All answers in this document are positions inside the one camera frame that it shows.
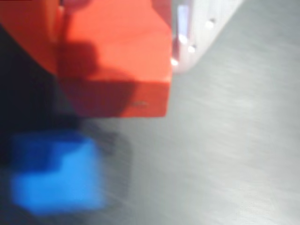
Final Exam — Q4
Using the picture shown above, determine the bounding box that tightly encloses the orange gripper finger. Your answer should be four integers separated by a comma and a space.
0, 0, 64, 76

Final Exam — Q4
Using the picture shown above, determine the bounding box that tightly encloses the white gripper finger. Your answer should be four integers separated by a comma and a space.
172, 0, 243, 75

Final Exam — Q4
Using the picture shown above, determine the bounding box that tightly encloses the red cube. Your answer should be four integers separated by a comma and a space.
57, 0, 173, 118

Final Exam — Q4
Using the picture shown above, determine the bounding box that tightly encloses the blue cube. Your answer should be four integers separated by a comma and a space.
9, 132, 110, 213

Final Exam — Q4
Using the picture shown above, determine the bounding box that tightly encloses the black felt table mat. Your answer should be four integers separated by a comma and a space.
0, 0, 300, 225

